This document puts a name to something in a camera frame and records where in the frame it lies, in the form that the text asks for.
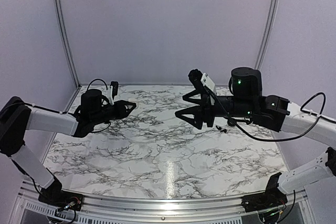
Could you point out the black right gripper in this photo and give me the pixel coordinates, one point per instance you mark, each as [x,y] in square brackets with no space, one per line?
[198,110]

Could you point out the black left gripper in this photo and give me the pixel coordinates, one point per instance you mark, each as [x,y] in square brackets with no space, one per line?
[121,112]

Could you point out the round black charging case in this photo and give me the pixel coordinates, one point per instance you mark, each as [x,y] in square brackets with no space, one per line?
[230,123]

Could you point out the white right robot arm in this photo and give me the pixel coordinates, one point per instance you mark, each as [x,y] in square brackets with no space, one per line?
[278,114]

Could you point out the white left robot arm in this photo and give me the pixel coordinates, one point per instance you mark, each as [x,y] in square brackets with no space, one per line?
[19,118]

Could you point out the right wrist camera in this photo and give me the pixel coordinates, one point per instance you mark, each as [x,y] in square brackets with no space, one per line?
[200,82]

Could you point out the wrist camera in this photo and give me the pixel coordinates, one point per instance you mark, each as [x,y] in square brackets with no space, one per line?
[200,82]
[112,91]

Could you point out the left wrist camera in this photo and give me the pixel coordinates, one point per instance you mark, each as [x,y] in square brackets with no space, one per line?
[112,91]

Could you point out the aluminium front rail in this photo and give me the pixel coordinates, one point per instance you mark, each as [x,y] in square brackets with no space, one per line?
[107,209]

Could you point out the right aluminium corner post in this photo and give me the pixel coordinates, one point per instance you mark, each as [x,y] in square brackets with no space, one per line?
[271,16]

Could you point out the aluminium corner post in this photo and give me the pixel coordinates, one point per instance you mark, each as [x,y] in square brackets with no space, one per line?
[271,16]
[65,43]

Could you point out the left aluminium corner post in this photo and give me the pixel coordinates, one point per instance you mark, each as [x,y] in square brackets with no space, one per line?
[65,43]

